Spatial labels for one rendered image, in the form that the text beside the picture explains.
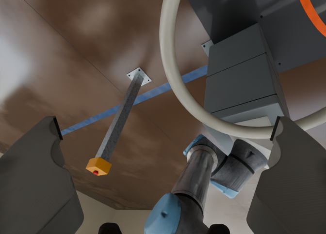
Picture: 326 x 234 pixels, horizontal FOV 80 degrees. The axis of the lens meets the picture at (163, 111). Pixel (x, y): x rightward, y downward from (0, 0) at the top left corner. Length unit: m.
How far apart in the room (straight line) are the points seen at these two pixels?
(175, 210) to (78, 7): 1.80
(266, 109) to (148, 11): 1.17
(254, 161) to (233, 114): 0.25
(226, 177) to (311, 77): 1.36
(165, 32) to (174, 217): 0.39
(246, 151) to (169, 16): 0.83
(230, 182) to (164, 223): 0.62
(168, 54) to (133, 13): 1.41
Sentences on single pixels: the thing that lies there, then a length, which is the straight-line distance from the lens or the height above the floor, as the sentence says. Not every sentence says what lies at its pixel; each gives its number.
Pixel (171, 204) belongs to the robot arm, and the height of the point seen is 1.43.
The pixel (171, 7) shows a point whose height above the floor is 1.20.
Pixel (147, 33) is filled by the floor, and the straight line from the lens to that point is 1.83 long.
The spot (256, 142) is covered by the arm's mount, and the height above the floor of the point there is 0.99.
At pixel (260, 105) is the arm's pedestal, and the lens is 1.06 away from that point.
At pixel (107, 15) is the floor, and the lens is 1.90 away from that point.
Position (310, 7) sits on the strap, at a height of 0.02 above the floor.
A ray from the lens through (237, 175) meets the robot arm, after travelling 1.07.
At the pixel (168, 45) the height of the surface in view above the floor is 1.23.
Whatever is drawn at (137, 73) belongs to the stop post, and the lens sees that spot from 2.11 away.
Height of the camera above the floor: 1.57
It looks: 40 degrees down
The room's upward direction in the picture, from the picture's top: 165 degrees counter-clockwise
